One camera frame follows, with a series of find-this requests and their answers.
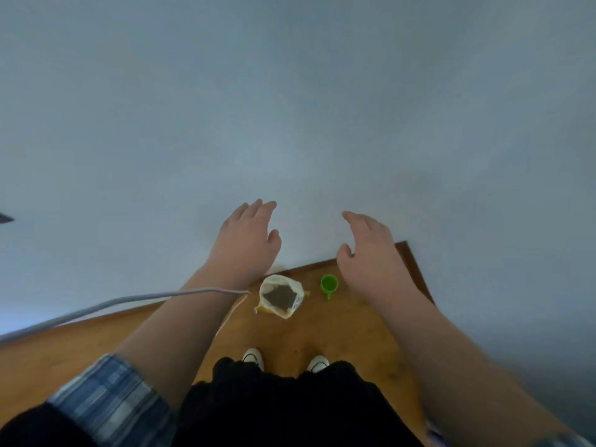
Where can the person's left hand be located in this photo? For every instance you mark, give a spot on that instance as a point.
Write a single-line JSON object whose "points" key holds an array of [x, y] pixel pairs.
{"points": [[242, 249]]}

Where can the person's right hand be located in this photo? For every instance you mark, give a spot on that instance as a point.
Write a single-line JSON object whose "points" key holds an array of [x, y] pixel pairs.
{"points": [[372, 269]]}

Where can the person's left thumb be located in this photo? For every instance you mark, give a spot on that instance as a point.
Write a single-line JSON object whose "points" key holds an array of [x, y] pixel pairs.
{"points": [[275, 242]]}

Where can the person's right thumb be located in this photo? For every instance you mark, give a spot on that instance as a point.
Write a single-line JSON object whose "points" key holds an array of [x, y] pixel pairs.
{"points": [[344, 256]]}

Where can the person's left middle finger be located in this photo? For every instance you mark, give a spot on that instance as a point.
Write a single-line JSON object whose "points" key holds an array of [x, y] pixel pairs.
{"points": [[251, 209]]}

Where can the person's left forearm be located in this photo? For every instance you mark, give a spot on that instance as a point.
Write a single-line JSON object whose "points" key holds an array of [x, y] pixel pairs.
{"points": [[181, 330]]}

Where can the person's right forearm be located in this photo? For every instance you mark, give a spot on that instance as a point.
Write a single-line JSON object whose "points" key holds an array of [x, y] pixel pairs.
{"points": [[451, 367]]}

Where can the small green cup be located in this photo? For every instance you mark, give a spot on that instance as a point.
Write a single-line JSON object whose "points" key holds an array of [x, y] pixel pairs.
{"points": [[328, 284]]}

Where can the open bag of brown powder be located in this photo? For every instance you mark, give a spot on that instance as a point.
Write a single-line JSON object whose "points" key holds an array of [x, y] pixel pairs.
{"points": [[281, 296]]}

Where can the white shoe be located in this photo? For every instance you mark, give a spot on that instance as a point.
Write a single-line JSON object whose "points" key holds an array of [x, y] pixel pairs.
{"points": [[318, 364], [254, 357]]}

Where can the black trousers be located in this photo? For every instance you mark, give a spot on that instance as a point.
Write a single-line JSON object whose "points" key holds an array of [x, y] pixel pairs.
{"points": [[288, 409]]}

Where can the blue plaid shirt sleeve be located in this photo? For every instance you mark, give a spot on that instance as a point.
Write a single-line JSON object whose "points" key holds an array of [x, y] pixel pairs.
{"points": [[111, 402]]}

